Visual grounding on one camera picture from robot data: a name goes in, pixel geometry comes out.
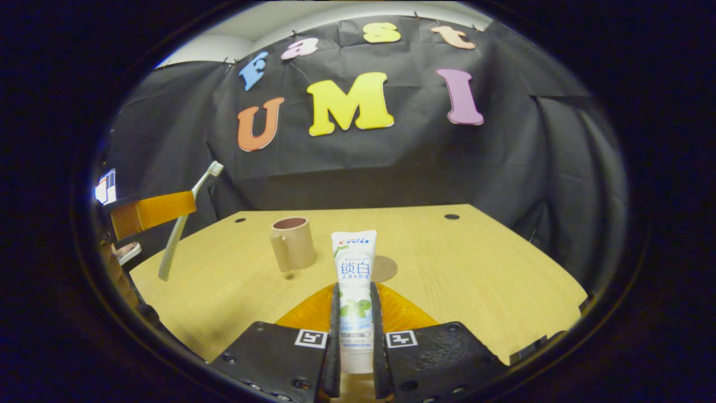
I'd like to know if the white toothbrush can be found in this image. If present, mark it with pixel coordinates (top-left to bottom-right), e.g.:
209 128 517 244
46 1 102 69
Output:
158 161 224 282

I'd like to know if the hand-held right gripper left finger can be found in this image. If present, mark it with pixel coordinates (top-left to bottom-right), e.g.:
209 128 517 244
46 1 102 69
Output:
210 283 342 403

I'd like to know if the white toothpaste tube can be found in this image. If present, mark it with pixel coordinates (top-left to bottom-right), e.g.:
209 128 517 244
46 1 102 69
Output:
331 229 378 374

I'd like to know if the round brown coaster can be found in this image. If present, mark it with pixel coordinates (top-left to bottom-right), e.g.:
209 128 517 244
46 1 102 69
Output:
372 256 398 283

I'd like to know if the beige cup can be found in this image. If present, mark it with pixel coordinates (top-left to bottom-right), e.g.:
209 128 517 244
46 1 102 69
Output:
270 217 317 274

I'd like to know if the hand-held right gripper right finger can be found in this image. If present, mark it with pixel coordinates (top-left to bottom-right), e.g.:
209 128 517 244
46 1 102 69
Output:
369 283 510 403

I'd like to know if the black backdrop cloth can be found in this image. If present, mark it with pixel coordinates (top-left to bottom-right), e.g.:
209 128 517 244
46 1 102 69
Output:
92 14 627 292

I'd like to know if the computer monitor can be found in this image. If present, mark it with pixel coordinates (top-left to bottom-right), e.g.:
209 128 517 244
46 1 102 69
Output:
95 168 117 205

